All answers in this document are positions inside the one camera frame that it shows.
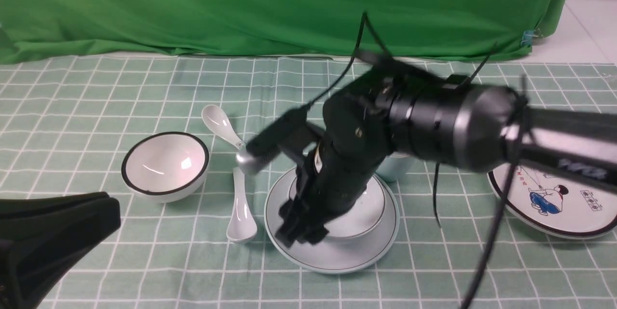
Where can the light blue flat plate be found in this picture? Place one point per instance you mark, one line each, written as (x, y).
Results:
(328, 257)

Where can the plain white ceramic spoon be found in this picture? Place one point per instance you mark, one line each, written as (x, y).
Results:
(242, 226)

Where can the white spoon patterned handle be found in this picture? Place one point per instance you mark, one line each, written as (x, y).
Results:
(217, 121)

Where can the green backdrop cloth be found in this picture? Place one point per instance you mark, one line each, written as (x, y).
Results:
(441, 29)

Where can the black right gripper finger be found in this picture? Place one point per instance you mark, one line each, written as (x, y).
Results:
(302, 223)

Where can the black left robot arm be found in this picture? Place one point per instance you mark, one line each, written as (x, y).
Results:
(41, 239)

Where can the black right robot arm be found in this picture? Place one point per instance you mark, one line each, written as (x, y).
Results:
(475, 127)

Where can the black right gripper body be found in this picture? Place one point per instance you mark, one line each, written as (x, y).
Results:
(357, 138)

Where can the light blue ceramic cup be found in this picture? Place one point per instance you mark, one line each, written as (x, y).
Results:
(394, 166)

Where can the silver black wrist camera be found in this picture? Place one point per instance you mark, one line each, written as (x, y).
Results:
(289, 134)

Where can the green checkered tablecloth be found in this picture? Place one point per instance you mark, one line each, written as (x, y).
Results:
(66, 124)

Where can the white bowl black rim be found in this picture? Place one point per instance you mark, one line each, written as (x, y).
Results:
(166, 167)

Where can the blue clip on backdrop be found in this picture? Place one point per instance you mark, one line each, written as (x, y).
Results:
(528, 37)

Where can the light blue shallow bowl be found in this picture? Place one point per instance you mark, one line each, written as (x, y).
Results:
(371, 209)

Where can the white plate cartoon print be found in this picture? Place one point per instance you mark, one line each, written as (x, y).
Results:
(560, 207)

